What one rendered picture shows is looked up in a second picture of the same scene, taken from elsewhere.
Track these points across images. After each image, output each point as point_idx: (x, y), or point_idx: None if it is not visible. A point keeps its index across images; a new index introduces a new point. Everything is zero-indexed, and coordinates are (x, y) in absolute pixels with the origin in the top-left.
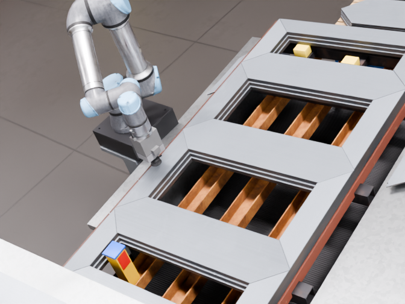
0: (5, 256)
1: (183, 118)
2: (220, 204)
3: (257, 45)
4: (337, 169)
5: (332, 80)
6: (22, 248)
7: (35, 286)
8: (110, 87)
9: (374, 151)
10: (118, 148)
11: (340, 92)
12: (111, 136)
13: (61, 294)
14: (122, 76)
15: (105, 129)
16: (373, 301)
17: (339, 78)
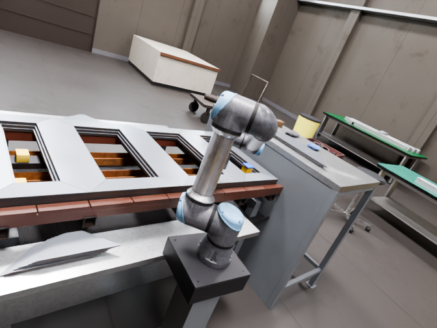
0: (301, 158)
1: (155, 254)
2: (167, 217)
3: (55, 193)
4: (132, 127)
5: (68, 141)
6: (293, 155)
7: (283, 144)
8: (233, 205)
9: None
10: None
11: (78, 136)
12: (233, 252)
13: (272, 138)
14: (218, 207)
15: (237, 265)
16: None
17: (64, 139)
